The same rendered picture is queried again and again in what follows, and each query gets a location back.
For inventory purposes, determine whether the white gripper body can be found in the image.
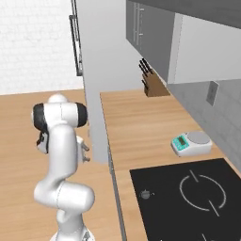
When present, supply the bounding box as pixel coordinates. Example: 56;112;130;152
75;135;92;165

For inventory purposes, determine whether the grey drawer front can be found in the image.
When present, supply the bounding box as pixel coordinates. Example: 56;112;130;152
107;147;128;241

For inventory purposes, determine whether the tall grey fridge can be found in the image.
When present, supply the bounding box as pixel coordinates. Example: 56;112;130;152
74;0;149;165

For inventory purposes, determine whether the wooden knife block with knives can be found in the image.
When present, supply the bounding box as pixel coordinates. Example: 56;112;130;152
137;57;171;98

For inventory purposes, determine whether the white kitchen scale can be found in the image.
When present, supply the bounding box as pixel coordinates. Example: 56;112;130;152
170;130;214;158

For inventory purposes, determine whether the black hob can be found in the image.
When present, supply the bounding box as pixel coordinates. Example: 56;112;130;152
129;157;241;241

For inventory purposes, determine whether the white range hood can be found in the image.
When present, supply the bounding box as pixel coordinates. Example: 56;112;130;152
167;12;241;86

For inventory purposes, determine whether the dark grey cupboard above hood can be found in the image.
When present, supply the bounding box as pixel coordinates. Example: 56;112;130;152
134;0;241;30

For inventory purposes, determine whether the dark fridge handle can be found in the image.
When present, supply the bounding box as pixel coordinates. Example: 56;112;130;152
69;0;84;77

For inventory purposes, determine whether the grey wall cupboard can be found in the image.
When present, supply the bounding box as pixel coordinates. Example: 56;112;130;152
125;0;177;84

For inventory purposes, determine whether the silver cupboard handle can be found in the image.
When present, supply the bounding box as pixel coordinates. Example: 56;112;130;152
137;7;146;49
132;2;138;44

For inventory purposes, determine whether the grey wall socket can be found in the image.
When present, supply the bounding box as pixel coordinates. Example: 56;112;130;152
205;80;220;107

